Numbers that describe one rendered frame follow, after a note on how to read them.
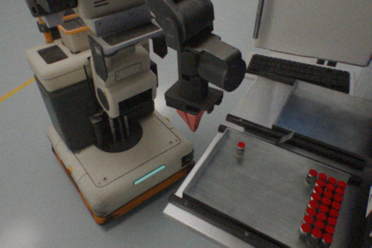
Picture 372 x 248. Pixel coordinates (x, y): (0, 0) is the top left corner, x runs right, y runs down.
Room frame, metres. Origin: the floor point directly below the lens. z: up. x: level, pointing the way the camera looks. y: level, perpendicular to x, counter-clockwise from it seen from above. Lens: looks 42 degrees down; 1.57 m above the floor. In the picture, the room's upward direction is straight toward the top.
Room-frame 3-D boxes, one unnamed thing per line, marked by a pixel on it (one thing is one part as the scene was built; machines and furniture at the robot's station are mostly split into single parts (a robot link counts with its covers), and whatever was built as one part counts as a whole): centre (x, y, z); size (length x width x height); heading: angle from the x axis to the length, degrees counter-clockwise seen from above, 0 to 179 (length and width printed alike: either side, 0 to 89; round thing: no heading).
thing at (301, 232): (0.42, -0.30, 0.90); 0.18 x 0.02 x 0.05; 150
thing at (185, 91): (0.49, -0.01, 1.21); 0.10 x 0.07 x 0.07; 60
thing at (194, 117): (0.49, -0.01, 1.13); 0.07 x 0.07 x 0.09; 60
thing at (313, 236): (0.41, -0.32, 0.90); 0.18 x 0.02 x 0.05; 150
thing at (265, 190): (0.47, -0.20, 0.90); 0.34 x 0.26 x 0.04; 60
